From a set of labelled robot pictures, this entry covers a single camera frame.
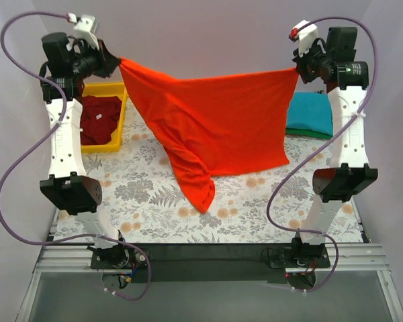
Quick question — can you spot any folded teal t shirt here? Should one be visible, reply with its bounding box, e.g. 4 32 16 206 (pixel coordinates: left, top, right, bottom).
286 92 333 135

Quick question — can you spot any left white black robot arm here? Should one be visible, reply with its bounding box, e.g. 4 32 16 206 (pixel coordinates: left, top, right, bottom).
40 32 130 268

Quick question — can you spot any dark red t shirt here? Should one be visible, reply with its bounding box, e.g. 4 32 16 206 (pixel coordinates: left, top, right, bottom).
80 95 122 146

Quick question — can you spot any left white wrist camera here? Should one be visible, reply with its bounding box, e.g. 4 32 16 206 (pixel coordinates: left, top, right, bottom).
67 13 99 48

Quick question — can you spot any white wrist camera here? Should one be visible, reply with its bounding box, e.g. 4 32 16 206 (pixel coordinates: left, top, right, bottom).
289 20 318 58
67 13 99 48

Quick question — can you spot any floral patterned table mat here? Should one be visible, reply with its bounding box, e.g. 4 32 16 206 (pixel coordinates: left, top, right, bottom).
52 95 363 244

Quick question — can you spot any yellow plastic bin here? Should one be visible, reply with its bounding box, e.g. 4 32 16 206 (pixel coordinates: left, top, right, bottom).
81 83 128 154

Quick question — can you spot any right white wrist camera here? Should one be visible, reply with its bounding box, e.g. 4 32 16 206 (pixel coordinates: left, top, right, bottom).
289 20 318 58

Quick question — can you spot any orange t shirt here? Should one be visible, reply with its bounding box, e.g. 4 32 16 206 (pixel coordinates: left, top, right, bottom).
120 59 298 213

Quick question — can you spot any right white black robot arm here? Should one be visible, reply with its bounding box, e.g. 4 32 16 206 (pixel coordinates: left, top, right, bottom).
286 20 378 268

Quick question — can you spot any folded green t shirt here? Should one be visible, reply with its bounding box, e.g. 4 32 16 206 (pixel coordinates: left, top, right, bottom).
285 128 332 140

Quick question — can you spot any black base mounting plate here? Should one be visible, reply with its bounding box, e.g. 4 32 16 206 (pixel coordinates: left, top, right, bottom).
88 241 330 284

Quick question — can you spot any aluminium frame rail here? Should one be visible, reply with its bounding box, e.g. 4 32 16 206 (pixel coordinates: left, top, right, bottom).
17 244 403 321

